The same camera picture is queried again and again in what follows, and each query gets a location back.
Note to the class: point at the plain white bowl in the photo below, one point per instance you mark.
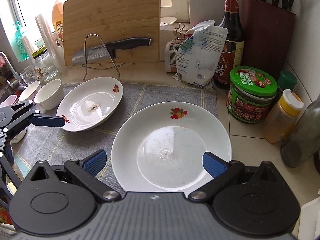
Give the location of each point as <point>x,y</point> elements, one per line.
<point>50,95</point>

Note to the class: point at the green dish soap bottle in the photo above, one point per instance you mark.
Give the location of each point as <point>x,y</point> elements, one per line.
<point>19,31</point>

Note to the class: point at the white oval dish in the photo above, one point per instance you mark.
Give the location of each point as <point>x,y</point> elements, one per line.
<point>90,103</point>
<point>160,148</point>

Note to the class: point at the green lid sauce jar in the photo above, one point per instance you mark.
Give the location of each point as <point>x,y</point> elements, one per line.
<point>250,94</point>

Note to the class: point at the wire knife stand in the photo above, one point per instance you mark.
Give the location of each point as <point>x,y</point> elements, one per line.
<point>96,54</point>

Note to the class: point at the orange cooking wine bottle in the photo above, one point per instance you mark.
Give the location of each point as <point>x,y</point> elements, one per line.
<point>57,19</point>

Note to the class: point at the stack of clear plastic cups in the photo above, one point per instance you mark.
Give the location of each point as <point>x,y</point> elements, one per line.
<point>48,38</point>

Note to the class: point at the white bowl pink flowers front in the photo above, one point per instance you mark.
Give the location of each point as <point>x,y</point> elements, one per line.
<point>18,137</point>

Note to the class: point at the grey green checked cloth mat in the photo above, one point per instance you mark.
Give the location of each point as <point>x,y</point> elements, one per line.
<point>57,145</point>

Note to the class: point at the pink white basin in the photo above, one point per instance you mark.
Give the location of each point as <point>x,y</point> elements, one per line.
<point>9,101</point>

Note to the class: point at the cleaver with black handle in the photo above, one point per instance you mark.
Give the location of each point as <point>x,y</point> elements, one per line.
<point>125,44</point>

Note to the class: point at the glass mug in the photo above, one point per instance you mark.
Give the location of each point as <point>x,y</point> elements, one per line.
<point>28,76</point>

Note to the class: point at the bamboo cutting board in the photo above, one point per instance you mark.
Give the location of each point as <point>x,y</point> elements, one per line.
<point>91,22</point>

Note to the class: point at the chrome sink faucet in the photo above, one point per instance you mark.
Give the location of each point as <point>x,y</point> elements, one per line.
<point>9,76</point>

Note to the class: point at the white bowl pink flowers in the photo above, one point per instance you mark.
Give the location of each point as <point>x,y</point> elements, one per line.
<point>30,92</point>
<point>18,137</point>

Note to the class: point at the red white paper bag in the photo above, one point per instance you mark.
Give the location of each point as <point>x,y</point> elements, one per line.
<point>170,56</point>

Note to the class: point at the white plastic seasoning box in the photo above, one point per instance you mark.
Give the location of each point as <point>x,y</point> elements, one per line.
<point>309,220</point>

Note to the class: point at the roll of plastic wrap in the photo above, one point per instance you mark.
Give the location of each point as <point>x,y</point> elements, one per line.
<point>29,46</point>

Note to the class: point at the brown knife block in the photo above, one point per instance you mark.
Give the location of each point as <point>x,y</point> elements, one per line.
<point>268,31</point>

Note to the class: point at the white plastic bag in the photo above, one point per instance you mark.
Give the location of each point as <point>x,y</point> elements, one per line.
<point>198,55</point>

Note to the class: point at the glass jar green lid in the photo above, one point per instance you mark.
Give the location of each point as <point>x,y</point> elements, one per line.
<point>44,65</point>

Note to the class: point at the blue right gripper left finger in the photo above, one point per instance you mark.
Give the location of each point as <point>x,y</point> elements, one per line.
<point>95,162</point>

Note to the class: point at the dark soy sauce bottle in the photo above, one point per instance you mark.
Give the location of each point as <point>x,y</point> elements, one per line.
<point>232,51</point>

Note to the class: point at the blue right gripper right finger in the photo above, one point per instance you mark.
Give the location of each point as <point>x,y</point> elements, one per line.
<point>214,165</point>

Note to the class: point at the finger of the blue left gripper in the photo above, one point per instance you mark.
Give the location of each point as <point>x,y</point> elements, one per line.
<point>47,120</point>

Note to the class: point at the yellow lid spice jar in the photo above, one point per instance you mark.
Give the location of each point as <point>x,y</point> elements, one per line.
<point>282,117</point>

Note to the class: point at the green cap small jar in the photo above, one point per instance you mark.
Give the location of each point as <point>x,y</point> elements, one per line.
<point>286,81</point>

